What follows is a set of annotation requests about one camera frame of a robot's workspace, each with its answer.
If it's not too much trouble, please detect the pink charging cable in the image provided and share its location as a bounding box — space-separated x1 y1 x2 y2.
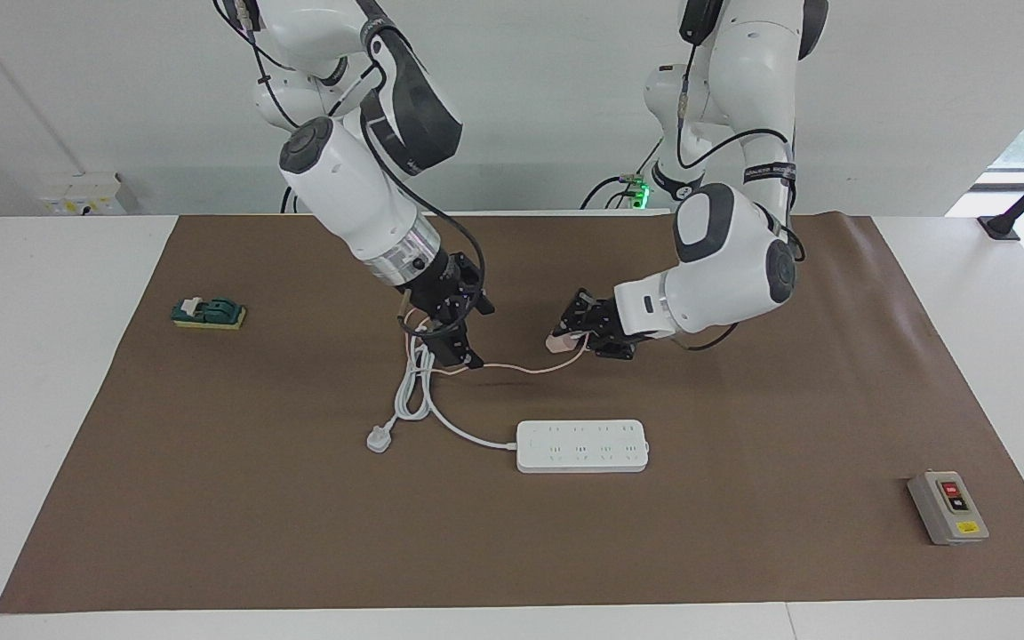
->
403 311 591 376

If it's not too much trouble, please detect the white power strip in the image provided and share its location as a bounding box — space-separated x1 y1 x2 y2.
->
516 420 651 474

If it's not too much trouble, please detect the brown table mat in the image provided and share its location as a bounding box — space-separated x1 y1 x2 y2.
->
0 213 1024 614

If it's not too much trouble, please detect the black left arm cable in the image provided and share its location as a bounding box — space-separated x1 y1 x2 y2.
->
676 36 808 352

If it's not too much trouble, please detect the white power strip cord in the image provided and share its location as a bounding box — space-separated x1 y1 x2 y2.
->
366 342 520 454

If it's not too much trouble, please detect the green knife switch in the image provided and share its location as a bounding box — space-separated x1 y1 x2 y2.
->
172 296 247 331

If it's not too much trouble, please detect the white wall socket box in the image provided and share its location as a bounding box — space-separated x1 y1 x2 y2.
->
39 173 135 216

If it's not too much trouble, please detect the grey on-off switch box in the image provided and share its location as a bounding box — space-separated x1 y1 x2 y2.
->
907 470 990 546

